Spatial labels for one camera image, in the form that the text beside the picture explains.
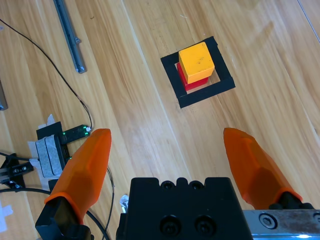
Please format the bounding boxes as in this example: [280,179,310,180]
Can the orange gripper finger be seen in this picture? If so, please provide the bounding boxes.
[223,127,315,211]
[34,128,112,240]

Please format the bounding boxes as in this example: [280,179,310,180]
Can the red wooden block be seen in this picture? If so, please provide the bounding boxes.
[176,62,210,91]

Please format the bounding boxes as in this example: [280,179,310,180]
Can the yellow wooden block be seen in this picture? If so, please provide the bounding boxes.
[178,41,216,85]

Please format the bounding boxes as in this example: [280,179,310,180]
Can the black USB dongle green lights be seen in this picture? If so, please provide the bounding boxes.
[60,123,93,145]

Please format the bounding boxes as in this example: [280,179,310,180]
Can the black USB hub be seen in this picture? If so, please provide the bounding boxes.
[36,121,73,192]

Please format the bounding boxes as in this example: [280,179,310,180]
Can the white tape piece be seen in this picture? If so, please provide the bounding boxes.
[0,199,14,233]
[45,113,56,127]
[119,194,130,214]

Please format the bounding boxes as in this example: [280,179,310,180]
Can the silver aluminium profile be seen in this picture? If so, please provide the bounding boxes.
[0,167,12,185]

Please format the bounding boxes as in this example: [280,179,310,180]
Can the black tape square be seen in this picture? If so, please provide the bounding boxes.
[160,36,237,109]

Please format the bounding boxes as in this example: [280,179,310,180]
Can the thin black cable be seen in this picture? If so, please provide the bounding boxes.
[0,18,93,130]
[103,166,116,235]

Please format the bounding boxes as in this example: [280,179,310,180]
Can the black clamp bracket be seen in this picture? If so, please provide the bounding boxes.
[0,151,35,190]

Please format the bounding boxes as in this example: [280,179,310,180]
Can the grey aluminium rail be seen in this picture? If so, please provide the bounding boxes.
[52,0,88,74]
[0,79,9,111]

